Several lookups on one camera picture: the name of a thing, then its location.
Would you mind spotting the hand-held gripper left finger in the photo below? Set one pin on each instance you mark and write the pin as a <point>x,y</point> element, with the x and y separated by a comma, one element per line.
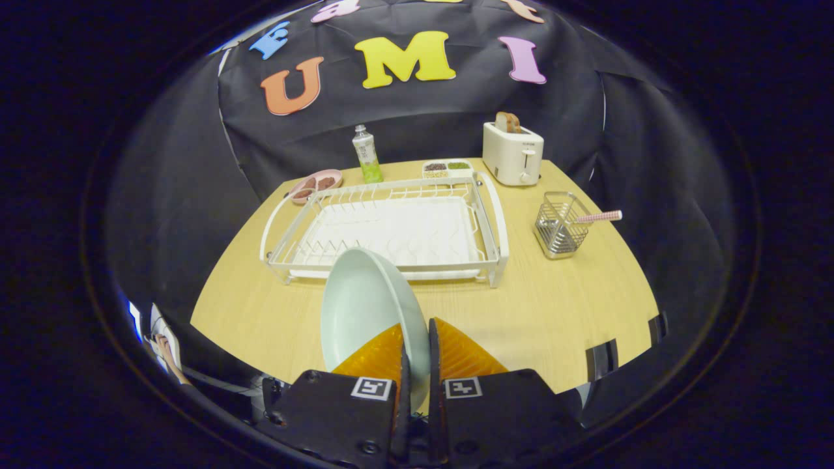
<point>332,417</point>

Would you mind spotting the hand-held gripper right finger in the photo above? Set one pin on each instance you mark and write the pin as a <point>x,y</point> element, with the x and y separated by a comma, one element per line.
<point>502,417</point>

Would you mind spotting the pale green plate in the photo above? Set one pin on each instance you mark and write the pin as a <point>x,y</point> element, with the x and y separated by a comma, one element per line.
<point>365,306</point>

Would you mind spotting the pink dish with food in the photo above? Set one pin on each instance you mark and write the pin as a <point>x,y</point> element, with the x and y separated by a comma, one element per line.
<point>316,185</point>

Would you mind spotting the white drip tray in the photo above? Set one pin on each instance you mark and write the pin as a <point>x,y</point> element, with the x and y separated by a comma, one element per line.
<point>404,234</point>

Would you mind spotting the black backdrop cloth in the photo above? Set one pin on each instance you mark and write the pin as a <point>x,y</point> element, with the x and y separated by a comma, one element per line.
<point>182,215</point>

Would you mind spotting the white divided snack tray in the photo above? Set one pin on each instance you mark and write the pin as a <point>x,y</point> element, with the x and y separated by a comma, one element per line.
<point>447,169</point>

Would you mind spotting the cream toaster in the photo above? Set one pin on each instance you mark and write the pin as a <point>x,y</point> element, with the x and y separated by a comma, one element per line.
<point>511,156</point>

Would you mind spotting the green drink bottle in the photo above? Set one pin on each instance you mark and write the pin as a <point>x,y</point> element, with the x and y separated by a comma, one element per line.
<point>368,156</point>

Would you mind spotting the brown bread slice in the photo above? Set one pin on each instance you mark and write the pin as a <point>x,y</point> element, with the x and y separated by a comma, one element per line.
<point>507,122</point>

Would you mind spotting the black table edge bracket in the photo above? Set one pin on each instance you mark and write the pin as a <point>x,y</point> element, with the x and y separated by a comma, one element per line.
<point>601,359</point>
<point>658,327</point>

